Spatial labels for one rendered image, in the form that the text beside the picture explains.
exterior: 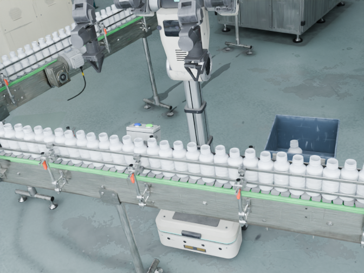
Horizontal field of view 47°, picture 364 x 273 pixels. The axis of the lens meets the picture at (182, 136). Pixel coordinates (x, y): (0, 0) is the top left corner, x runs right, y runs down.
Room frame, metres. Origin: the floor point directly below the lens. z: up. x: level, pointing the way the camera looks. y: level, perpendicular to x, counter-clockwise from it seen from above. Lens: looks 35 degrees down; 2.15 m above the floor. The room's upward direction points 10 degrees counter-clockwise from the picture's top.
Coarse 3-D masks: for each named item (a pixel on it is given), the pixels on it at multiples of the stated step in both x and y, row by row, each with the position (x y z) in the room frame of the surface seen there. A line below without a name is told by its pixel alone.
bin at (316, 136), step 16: (272, 128) 1.68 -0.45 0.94; (288, 128) 1.75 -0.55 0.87; (304, 128) 1.72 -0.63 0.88; (320, 128) 1.69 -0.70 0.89; (336, 128) 1.65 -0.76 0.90; (272, 144) 1.67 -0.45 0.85; (288, 144) 1.75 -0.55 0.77; (304, 144) 1.72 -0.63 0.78; (320, 144) 1.68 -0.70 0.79; (336, 144) 1.46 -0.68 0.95; (304, 160) 1.43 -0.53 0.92
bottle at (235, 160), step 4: (232, 148) 1.28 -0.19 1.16; (236, 148) 1.28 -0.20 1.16; (232, 152) 1.28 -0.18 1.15; (236, 152) 1.28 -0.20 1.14; (232, 156) 1.25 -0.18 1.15; (236, 156) 1.25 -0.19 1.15; (228, 160) 1.27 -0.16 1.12; (232, 160) 1.25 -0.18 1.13; (236, 160) 1.25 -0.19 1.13; (240, 160) 1.25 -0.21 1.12; (228, 164) 1.26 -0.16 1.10; (232, 164) 1.24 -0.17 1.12; (236, 164) 1.24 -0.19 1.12; (240, 164) 1.24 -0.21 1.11; (228, 168) 1.27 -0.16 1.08; (232, 172) 1.24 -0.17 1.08; (236, 172) 1.24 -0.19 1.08; (232, 176) 1.24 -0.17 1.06; (236, 176) 1.24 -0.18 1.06; (232, 184) 1.25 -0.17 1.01
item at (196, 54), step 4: (196, 44) 1.45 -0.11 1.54; (200, 44) 1.45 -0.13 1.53; (192, 48) 1.45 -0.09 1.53; (196, 48) 1.45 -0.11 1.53; (200, 48) 1.45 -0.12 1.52; (188, 52) 1.46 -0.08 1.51; (192, 52) 1.45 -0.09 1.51; (196, 52) 1.45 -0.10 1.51; (200, 52) 1.45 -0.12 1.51; (204, 52) 1.48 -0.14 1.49; (188, 56) 1.46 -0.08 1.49; (192, 56) 1.45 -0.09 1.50; (196, 56) 1.45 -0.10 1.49; (200, 56) 1.44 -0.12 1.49; (184, 60) 1.44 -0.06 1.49; (188, 60) 1.43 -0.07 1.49; (192, 60) 1.43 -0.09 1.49; (196, 60) 1.42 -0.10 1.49
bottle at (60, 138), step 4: (56, 128) 1.65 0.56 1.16; (60, 128) 1.65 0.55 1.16; (56, 132) 1.62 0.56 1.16; (60, 132) 1.62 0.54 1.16; (56, 136) 1.63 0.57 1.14; (60, 136) 1.62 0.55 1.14; (64, 136) 1.63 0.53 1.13; (56, 140) 1.62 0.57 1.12; (60, 140) 1.61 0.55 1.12; (64, 140) 1.61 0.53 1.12; (60, 144) 1.61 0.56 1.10; (64, 144) 1.61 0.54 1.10; (60, 148) 1.61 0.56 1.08; (64, 148) 1.61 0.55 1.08; (60, 152) 1.62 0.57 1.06; (64, 152) 1.61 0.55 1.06; (68, 156) 1.61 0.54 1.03; (64, 160) 1.61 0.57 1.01; (68, 160) 1.61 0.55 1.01
